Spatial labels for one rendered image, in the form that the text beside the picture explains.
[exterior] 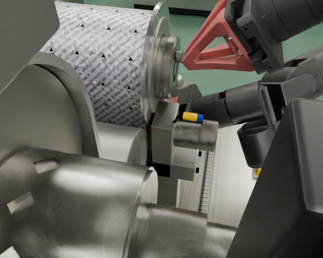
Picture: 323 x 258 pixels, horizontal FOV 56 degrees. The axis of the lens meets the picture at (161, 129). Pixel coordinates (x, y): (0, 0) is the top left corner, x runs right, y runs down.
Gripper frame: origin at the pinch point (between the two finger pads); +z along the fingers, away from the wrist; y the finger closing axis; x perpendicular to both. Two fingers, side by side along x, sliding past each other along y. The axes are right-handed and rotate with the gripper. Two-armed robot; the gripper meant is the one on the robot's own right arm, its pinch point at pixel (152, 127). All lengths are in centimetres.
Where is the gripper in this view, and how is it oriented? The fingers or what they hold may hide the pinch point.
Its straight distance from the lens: 54.3
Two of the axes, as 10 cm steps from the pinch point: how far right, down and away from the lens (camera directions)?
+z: -8.6, 2.1, 4.7
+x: -4.8, -6.8, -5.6
